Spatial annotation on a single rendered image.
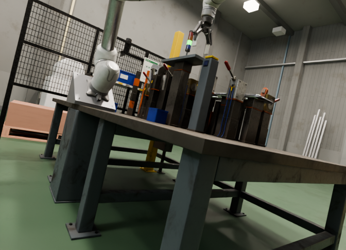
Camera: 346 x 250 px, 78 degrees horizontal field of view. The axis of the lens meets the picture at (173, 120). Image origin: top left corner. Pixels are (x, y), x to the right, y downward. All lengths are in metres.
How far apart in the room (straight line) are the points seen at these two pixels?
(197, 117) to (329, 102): 10.11
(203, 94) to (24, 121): 3.03
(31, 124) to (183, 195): 3.37
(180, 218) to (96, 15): 8.36
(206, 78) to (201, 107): 0.17
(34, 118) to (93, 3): 5.80
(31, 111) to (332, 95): 10.53
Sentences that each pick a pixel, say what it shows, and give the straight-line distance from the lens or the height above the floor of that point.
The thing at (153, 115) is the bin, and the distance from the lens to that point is 1.40.
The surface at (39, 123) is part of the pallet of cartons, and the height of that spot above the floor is 0.27.
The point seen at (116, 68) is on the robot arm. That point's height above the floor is 1.02.
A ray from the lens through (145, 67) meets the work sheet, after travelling 2.81.
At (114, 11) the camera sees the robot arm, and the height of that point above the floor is 1.36.
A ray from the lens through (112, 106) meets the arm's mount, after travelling 1.77.
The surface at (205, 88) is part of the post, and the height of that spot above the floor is 0.96.
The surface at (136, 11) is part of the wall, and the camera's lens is 9.43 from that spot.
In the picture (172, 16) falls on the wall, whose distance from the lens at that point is 10.31.
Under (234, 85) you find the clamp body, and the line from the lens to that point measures 1.35.
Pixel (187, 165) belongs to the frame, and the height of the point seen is 0.61.
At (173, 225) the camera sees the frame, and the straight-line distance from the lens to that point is 0.68.
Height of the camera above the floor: 0.72
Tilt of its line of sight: 1 degrees up
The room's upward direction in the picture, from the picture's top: 13 degrees clockwise
